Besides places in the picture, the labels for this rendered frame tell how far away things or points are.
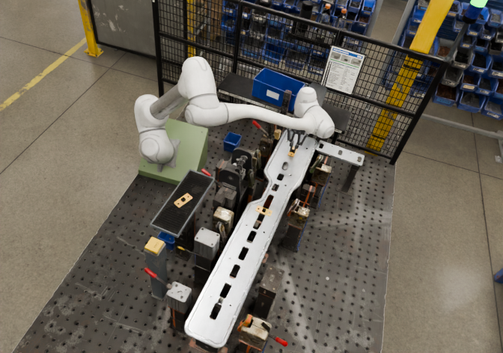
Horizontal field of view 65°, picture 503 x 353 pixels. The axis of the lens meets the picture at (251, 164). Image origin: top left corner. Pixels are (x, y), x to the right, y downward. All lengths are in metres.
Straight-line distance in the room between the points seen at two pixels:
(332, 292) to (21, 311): 1.97
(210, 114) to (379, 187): 1.42
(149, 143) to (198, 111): 0.57
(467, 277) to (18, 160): 3.78
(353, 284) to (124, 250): 1.25
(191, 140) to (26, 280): 1.50
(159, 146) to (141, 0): 2.33
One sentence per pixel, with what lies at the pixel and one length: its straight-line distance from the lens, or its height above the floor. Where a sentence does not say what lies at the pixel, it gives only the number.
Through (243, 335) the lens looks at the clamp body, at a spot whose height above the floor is 1.01.
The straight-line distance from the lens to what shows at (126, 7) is 4.48.
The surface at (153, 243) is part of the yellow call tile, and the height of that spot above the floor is 1.16.
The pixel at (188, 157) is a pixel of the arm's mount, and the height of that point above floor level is 0.85.
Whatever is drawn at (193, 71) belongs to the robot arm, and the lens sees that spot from 1.84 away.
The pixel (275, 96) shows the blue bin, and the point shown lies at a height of 1.09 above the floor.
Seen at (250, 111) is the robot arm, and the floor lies 1.44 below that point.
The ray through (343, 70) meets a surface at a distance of 2.61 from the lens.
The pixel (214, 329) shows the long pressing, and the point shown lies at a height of 1.00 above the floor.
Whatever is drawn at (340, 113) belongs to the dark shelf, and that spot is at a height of 1.03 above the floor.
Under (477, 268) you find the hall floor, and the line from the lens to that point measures 3.71.
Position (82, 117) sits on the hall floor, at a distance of 4.18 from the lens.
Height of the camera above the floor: 2.66
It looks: 47 degrees down
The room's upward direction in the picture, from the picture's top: 9 degrees clockwise
